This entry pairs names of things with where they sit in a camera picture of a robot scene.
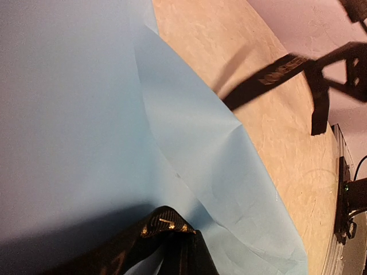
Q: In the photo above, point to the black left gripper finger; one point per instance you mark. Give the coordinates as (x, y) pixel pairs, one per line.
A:
(187, 254)

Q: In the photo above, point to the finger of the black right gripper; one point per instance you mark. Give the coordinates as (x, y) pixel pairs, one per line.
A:
(353, 56)

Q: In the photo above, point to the blue wrapping paper sheet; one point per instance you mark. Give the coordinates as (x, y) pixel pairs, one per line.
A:
(108, 136)

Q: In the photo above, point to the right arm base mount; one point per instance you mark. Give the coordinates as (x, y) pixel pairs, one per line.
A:
(351, 201)

